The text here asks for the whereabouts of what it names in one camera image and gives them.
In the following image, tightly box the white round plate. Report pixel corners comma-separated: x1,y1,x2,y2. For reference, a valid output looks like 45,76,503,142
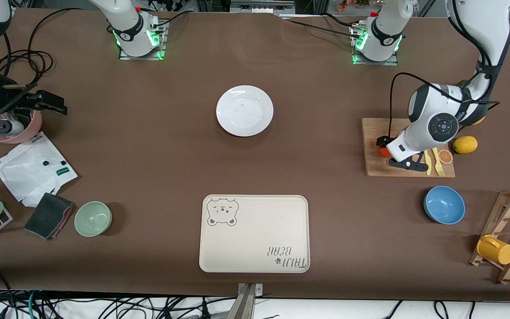
216,85,274,137

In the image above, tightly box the wooden cutting board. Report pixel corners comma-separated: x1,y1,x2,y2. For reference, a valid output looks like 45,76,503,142
361,117,456,178

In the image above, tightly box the pink bowl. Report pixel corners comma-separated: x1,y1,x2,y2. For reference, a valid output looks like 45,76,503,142
0,110,43,144

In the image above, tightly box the yellow plastic fork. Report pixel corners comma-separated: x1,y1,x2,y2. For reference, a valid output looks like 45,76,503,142
431,148,445,177

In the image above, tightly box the white plastic bag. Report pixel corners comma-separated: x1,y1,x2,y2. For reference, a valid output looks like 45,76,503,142
0,132,78,208

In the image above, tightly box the blue bowl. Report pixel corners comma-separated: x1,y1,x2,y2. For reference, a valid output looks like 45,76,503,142
423,186,466,225

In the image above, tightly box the dark grey folded cloth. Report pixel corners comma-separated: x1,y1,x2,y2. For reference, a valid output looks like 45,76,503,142
24,192,75,241

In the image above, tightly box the light green bowl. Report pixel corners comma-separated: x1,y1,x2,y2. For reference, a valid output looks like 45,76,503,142
74,201,113,237

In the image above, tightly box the yellow mug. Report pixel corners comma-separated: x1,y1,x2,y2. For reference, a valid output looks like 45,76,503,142
477,235,510,265

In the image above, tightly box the cream bear print tray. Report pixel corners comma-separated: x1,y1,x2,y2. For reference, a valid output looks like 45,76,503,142
199,195,311,273

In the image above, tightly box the wooden mug rack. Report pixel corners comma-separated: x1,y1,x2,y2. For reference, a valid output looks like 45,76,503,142
469,187,510,285

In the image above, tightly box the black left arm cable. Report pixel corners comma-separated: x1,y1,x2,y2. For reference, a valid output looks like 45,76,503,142
388,72,464,139

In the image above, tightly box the coiled black cable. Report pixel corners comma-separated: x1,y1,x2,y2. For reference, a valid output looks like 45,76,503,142
0,8,83,85

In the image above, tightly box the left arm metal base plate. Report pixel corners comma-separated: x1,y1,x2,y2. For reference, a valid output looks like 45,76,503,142
352,22,399,66

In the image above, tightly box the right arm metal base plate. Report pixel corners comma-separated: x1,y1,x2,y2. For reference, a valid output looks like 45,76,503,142
119,20,168,60

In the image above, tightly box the metal frame rail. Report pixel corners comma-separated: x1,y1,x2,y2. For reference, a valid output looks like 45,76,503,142
230,0,296,14

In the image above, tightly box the metal table bracket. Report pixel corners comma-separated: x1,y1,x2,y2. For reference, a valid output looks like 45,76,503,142
226,283,264,319

